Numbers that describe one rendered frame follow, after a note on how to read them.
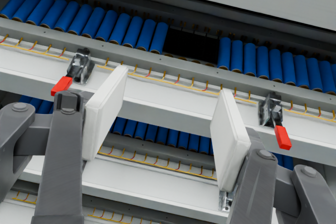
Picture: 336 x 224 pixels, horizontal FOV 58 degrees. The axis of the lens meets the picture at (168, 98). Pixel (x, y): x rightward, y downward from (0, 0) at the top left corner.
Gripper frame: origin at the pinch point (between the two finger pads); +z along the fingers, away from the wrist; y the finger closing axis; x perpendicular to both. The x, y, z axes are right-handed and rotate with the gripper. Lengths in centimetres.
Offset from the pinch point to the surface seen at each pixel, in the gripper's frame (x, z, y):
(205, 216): -29.2, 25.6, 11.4
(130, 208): -39, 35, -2
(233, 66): -2.6, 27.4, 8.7
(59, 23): -2.3, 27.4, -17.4
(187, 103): -7.8, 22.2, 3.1
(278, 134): -6.7, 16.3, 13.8
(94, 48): -3.8, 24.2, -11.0
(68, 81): -6.4, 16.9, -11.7
